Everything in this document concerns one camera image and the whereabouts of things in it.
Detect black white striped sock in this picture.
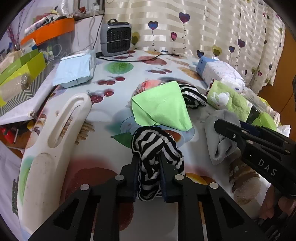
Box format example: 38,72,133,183
131,126,185,201
179,83,207,109

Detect person's right hand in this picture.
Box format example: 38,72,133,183
259,185,295,220

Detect beige rolled bandage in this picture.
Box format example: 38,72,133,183
266,106,280,126

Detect pale grey sock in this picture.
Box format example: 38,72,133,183
204,109,240,165

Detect white rolled sock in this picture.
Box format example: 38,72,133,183
276,125,291,137

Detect brown wooden cabinet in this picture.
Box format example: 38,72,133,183
259,28,296,140

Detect green floral rolled towel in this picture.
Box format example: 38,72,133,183
206,80,252,122

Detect white tissue pack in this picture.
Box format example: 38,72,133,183
196,56,245,93

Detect light green cloth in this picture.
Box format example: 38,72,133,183
131,81,193,131

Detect heart-patterned striped curtain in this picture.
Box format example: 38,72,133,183
105,0,286,93

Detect light blue wipes pack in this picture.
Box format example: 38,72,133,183
52,50,96,88

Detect green cardboard box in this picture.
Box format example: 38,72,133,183
1,49,46,85

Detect grey portable fan heater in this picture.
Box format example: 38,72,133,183
100,19,132,57

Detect orange lid storage box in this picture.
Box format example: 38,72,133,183
21,17,75,60

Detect purple dried flower branches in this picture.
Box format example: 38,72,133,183
6,11,25,50

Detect white plastic handled tool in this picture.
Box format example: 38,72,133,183
17,93,92,235

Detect black power cable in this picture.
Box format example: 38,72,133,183
96,52,180,63

